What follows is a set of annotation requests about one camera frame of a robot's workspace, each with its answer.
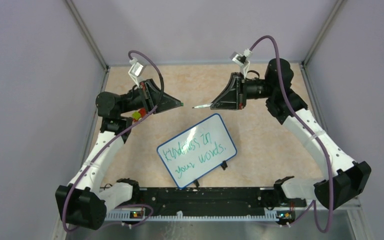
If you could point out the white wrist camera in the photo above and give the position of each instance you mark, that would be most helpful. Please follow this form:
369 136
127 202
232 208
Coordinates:
136 70
242 60

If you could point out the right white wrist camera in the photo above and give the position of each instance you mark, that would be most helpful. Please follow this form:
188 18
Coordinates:
242 60

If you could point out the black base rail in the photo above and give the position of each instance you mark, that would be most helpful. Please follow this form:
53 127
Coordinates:
212 201

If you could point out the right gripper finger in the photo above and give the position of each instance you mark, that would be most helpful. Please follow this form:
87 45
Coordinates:
224 105
229 95

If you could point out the colourful toy brick car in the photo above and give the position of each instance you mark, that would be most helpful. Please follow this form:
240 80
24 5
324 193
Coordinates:
139 114

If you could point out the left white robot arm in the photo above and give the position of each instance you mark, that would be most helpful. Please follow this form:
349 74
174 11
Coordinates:
82 203

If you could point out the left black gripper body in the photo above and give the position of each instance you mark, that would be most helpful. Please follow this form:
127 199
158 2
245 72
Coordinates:
149 102

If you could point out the green whiteboard marker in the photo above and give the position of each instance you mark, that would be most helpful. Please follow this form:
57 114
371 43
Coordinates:
207 105

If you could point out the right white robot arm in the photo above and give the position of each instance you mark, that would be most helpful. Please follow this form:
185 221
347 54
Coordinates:
343 177

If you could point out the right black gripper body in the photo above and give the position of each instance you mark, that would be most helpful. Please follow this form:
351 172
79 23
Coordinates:
242 92

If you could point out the blue-framed whiteboard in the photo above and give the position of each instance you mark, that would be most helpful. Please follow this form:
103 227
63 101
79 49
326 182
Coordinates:
197 150

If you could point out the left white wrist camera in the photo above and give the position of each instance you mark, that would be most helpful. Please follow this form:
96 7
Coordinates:
136 70

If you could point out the white cable duct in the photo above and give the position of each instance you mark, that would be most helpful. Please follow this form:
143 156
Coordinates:
120 215

